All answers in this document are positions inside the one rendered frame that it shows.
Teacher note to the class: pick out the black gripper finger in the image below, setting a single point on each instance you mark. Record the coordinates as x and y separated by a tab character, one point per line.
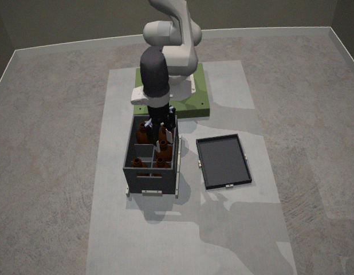
170	123
153	133

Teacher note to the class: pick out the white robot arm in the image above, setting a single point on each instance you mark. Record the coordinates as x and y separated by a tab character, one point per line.
169	72

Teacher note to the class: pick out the grey divided crate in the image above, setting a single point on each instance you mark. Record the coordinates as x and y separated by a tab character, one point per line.
146	153

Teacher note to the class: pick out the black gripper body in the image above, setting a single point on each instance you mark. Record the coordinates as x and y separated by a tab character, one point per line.
159	112

